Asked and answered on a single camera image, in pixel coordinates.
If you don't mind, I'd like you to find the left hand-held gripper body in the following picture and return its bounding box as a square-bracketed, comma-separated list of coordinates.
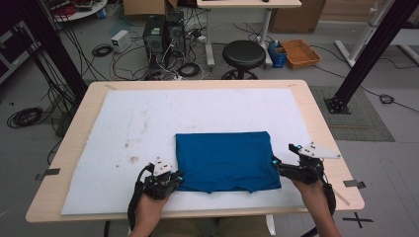
[142, 156, 180, 200]

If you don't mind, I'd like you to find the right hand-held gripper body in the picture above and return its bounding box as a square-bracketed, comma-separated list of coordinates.
[280, 141, 342, 186]

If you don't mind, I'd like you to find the blue t-shirt white print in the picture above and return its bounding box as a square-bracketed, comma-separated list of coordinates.
[175, 130, 283, 195]

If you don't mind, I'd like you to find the person's right hand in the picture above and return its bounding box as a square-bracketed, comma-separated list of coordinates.
[291, 179, 328, 213]

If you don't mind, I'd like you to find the person's left hand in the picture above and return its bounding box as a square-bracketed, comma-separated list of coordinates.
[132, 192, 171, 228]

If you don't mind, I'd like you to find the black tape strip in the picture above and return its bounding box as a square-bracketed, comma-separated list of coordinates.
[343, 179, 367, 190]
[35, 168, 61, 181]

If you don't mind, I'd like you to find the white table leg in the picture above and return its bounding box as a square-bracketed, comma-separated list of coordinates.
[265, 214, 277, 237]

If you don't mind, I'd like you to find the white felt mat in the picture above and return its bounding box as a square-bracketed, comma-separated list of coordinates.
[60, 87, 319, 216]

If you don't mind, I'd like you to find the grey floor mat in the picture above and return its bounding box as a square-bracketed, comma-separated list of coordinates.
[309, 86, 395, 143]

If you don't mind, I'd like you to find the black tape cross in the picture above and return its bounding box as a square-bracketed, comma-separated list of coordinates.
[342, 211, 375, 229]

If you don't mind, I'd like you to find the blue box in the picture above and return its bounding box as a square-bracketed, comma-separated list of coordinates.
[267, 39, 289, 69]

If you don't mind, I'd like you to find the wooden tray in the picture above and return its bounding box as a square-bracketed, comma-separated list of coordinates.
[280, 39, 322, 70]

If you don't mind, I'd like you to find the black round stool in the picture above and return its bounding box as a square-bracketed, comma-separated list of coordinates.
[220, 39, 267, 81]

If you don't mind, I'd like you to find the white metal stand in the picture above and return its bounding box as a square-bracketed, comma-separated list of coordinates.
[334, 0, 419, 67]

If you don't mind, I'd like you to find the large closed cardboard box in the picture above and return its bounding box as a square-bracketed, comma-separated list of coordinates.
[270, 0, 327, 34]

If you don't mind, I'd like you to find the black computer tower green label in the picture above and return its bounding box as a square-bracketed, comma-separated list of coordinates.
[142, 15, 167, 73]

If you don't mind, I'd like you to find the white power supply box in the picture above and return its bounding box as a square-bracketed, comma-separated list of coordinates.
[110, 29, 132, 53]

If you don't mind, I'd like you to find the white desk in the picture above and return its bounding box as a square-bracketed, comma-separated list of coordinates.
[196, 0, 302, 68]

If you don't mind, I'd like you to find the round white table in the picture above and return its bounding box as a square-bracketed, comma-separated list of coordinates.
[45, 0, 109, 24]

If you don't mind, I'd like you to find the black equipment case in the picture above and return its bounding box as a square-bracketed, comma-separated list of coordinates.
[0, 19, 42, 85]

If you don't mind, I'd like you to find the black sleeved left gripper cable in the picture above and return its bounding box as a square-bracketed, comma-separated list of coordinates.
[126, 163, 156, 232]

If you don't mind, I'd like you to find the black sleeved gripper cable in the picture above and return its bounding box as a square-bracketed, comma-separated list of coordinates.
[126, 163, 156, 232]
[299, 173, 337, 237]

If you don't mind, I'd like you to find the black sleeved right gripper cable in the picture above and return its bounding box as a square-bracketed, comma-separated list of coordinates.
[299, 173, 337, 237]

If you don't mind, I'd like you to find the black floor cable with plug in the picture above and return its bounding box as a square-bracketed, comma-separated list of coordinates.
[310, 44, 419, 115]

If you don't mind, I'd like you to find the thick coiled black cable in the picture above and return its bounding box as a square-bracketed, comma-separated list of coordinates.
[177, 62, 202, 78]

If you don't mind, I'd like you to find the black metal frame post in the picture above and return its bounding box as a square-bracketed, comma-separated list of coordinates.
[18, 0, 89, 101]
[324, 0, 419, 115]

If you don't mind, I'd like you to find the small coiled black cable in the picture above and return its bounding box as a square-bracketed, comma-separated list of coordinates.
[91, 43, 114, 58]

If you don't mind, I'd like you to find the large coiled black cable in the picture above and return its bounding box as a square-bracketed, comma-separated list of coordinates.
[6, 107, 44, 129]

